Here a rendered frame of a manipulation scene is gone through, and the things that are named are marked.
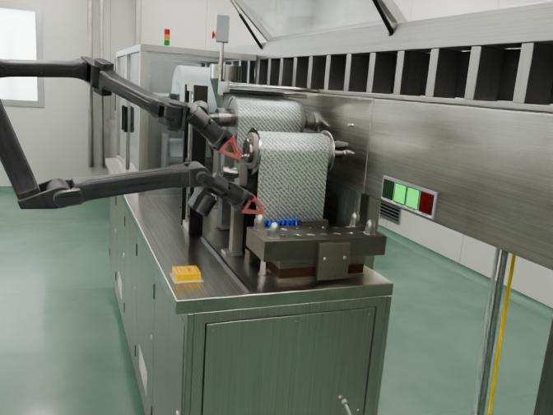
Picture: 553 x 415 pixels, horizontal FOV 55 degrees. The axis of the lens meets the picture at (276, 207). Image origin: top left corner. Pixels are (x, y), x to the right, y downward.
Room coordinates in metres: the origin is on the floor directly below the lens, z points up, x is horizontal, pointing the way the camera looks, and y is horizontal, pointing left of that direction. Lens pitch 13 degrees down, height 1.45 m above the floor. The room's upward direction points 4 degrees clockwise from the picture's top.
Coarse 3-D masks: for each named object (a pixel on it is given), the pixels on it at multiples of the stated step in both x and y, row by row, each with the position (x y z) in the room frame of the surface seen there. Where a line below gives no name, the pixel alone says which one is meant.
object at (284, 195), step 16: (272, 176) 1.66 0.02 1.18; (288, 176) 1.68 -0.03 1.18; (304, 176) 1.70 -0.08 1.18; (320, 176) 1.72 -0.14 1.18; (272, 192) 1.66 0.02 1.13; (288, 192) 1.68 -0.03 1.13; (304, 192) 1.70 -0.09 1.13; (320, 192) 1.72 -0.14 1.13; (256, 208) 1.64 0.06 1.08; (272, 208) 1.66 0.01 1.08; (288, 208) 1.68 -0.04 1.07; (304, 208) 1.70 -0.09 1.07; (320, 208) 1.72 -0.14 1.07
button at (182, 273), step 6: (174, 270) 1.45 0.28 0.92; (180, 270) 1.45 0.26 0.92; (186, 270) 1.45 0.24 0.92; (192, 270) 1.46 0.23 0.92; (198, 270) 1.46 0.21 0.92; (174, 276) 1.44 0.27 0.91; (180, 276) 1.42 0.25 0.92; (186, 276) 1.43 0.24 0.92; (192, 276) 1.43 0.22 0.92; (198, 276) 1.44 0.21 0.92
